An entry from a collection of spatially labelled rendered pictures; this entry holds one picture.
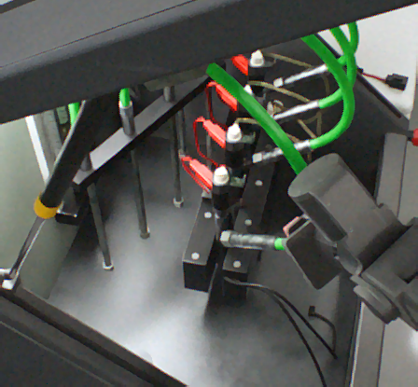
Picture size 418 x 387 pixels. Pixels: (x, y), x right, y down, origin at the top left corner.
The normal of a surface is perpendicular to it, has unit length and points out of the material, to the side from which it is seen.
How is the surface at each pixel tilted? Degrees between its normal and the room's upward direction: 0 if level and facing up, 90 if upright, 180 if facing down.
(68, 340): 43
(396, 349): 0
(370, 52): 0
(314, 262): 47
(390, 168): 0
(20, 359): 90
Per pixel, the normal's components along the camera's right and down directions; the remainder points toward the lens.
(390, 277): -0.57, -0.67
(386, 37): -0.02, -0.63
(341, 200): 0.18, 0.08
